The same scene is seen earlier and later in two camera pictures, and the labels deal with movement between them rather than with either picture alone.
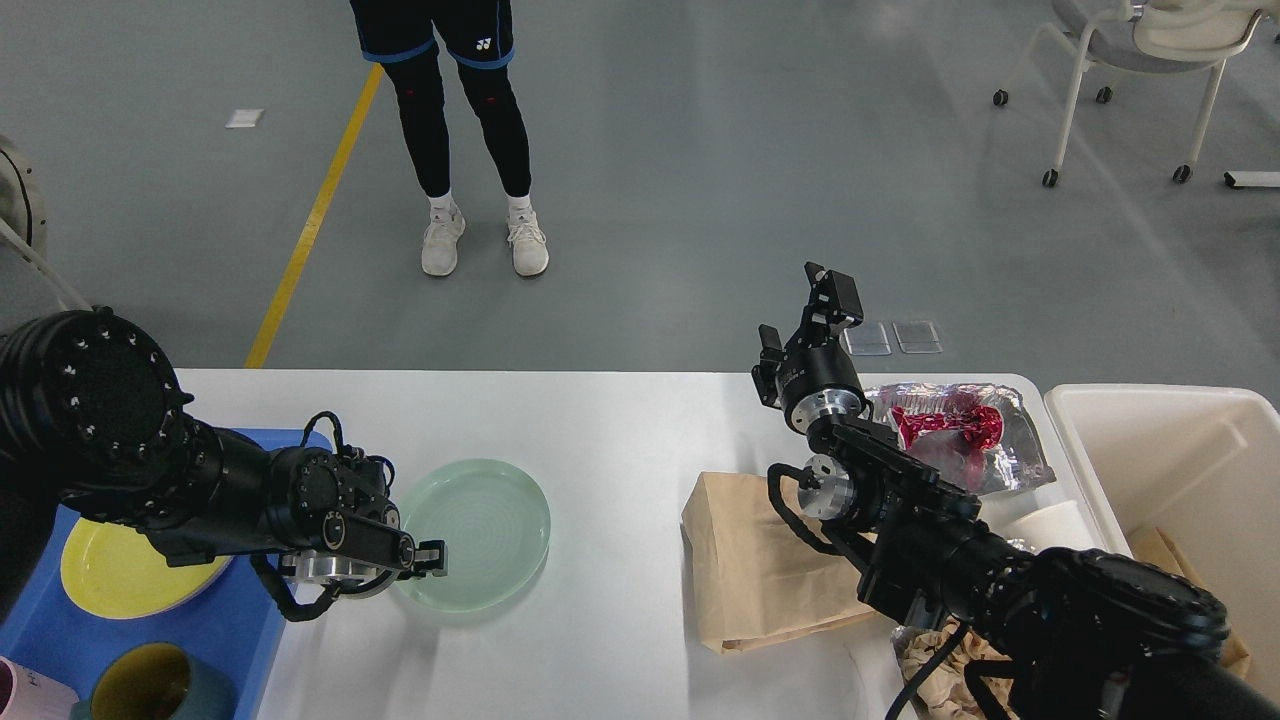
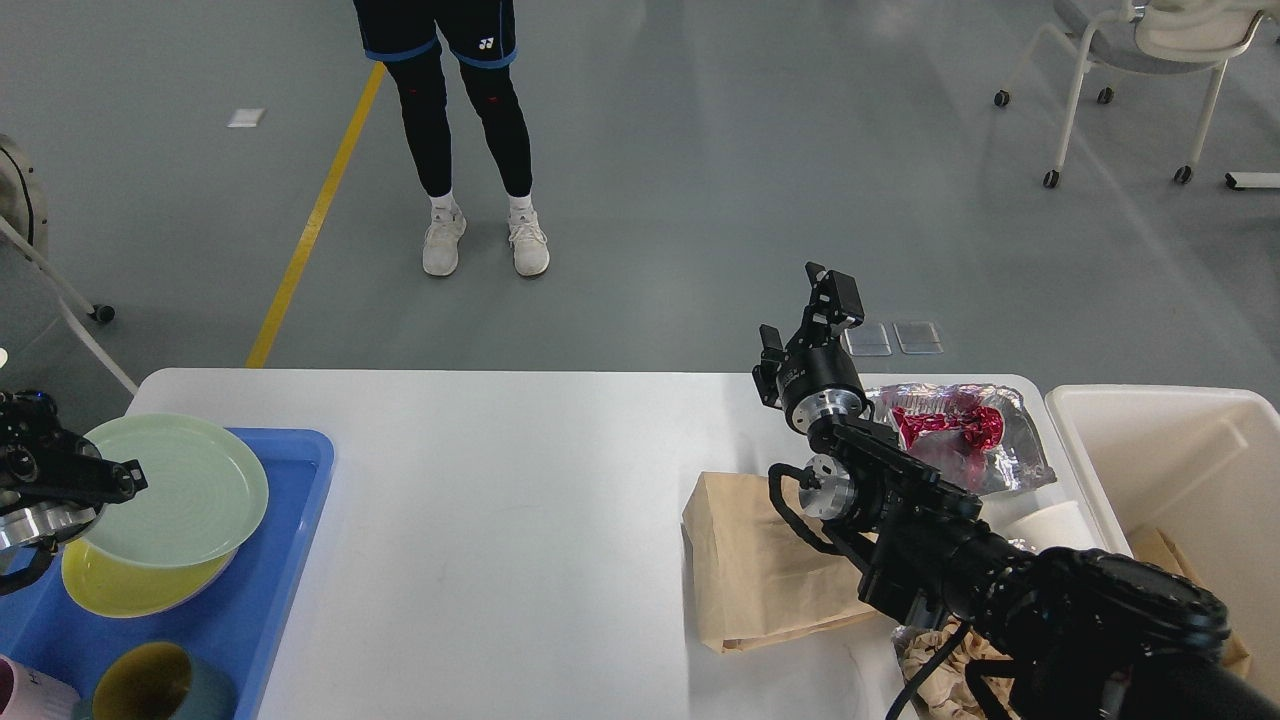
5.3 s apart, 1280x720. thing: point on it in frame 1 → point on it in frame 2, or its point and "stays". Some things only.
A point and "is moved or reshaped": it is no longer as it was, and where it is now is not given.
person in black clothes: [407, 37] stays
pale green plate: [495, 526] is moved or reshaped
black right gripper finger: [835, 305] stays
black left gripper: [358, 541] → [60, 500]
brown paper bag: [756, 578] stays
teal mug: [156, 681] stays
